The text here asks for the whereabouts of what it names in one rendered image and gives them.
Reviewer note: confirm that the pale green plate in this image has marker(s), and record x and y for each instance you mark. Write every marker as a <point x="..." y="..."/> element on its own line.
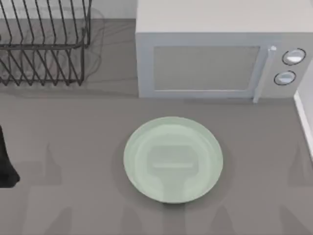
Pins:
<point x="137" y="156"/>

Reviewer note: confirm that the microwave door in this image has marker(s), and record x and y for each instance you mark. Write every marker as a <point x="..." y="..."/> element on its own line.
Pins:
<point x="146" y="68"/>

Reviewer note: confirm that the pale microwave oven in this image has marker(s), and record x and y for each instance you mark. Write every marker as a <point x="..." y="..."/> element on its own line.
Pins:
<point x="195" y="22"/>

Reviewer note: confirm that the small microwave knob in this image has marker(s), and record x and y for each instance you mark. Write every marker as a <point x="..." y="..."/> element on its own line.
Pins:
<point x="284" y="77"/>

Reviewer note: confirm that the large microwave knob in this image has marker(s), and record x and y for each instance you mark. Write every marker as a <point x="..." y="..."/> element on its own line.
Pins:
<point x="293" y="56"/>

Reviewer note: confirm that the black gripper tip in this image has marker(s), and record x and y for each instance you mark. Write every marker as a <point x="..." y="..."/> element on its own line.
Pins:
<point x="6" y="169"/>

